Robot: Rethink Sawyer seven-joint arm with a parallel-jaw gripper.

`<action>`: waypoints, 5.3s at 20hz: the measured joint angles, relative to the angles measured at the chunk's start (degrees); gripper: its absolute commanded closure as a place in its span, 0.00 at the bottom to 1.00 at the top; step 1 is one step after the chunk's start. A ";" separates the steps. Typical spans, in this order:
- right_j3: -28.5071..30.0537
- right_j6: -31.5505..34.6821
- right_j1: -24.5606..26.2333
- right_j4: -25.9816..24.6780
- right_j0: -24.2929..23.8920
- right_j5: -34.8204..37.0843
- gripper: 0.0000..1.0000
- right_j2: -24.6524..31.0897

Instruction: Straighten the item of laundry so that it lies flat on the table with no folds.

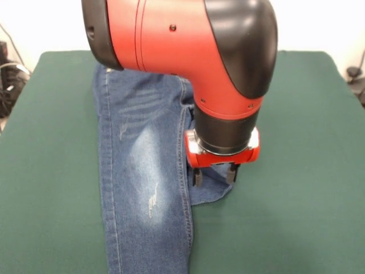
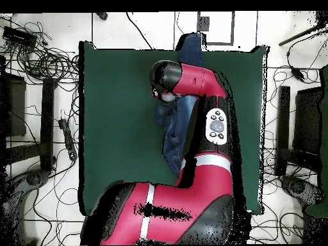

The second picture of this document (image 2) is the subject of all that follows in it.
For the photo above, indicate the small grey square tag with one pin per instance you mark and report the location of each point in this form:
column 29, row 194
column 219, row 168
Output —
column 203, row 24

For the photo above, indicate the dark flat panel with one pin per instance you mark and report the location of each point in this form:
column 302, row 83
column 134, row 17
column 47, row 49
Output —
column 16, row 107
column 307, row 120

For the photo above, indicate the black metal stand frame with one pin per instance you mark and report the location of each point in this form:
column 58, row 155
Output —
column 282, row 128
column 47, row 123

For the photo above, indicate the black electronics box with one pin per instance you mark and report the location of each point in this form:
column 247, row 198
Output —
column 18, row 36

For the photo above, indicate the black tripod rod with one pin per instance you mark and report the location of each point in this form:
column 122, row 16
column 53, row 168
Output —
column 299, row 34

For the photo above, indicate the green cloth sheet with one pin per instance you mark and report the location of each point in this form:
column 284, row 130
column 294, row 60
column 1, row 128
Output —
column 325, row 115

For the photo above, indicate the black power adapter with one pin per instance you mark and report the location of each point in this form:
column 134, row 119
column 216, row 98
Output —
column 297, row 73

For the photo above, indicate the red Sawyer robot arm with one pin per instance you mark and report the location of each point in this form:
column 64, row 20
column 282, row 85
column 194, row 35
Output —
column 179, row 205

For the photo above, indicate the black power strip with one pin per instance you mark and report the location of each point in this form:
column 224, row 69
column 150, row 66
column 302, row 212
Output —
column 68, row 139

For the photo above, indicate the grey square floor frame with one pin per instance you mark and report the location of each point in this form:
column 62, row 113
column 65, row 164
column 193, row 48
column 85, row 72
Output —
column 232, row 28

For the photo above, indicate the dark green table cloth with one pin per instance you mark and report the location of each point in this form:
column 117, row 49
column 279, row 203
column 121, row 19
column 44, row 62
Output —
column 115, row 128

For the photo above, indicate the grey wheeled chair base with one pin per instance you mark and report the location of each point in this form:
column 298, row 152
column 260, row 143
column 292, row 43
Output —
column 33, row 178
column 294, row 185

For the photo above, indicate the blue denim jeans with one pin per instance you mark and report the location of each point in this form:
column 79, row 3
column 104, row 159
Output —
column 176, row 123

